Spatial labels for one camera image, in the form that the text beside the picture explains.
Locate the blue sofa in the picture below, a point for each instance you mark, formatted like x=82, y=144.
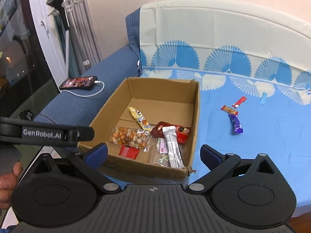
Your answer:
x=79, y=107

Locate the clear bag of mixed nuts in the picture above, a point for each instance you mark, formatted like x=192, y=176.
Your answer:
x=137, y=138

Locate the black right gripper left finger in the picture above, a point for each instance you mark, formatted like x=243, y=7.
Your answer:
x=88, y=163

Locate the orange red candy bar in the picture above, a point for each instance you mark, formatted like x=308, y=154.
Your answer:
x=229, y=110

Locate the dark red snack pouch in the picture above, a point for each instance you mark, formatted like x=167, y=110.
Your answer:
x=157, y=129

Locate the red candy packet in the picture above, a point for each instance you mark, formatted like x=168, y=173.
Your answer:
x=182, y=134

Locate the purple chocolate bar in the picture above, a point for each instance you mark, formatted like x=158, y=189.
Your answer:
x=237, y=128

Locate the blue white patterned cloth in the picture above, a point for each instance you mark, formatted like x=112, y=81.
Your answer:
x=232, y=50

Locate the grey curtain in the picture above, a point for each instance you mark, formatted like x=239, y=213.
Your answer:
x=79, y=44

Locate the silver snack bar wrapper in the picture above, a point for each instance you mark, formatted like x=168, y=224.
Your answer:
x=175, y=157

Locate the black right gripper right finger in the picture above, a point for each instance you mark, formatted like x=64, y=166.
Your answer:
x=220, y=166

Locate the small red sachet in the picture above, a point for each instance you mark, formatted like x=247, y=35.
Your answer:
x=129, y=152

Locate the small blue wrapper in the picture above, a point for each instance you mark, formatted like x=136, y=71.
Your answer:
x=263, y=98

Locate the black smartphone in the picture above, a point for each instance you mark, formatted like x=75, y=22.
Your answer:
x=78, y=83

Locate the clear bag of pink candies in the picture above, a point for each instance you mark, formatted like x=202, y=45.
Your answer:
x=159, y=152

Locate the person's left hand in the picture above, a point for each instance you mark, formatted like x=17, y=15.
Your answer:
x=8, y=184

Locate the yellow snack bar wrapper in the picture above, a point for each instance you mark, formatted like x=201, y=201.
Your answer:
x=140, y=119

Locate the red coffee stick sachet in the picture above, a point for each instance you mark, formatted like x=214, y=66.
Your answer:
x=239, y=102

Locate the brown cardboard box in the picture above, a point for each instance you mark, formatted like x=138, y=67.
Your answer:
x=159, y=100

